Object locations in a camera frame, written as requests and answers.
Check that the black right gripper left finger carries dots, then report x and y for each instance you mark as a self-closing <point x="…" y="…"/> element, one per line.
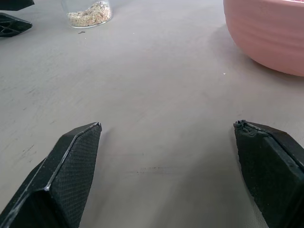
<point x="71" y="166"/>

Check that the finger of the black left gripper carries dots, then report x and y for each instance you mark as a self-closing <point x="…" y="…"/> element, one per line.
<point x="14" y="4"/>
<point x="14" y="25"/>

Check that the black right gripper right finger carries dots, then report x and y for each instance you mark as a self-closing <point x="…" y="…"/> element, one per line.
<point x="268" y="171"/>

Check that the clear plastic container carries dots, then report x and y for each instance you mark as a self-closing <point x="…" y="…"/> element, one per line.
<point x="71" y="9"/>

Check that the beige granular powder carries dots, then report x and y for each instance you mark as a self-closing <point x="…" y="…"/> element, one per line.
<point x="91" y="15"/>

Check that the pink ribbed bowl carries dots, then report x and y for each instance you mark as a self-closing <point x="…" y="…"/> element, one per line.
<point x="270" y="33"/>

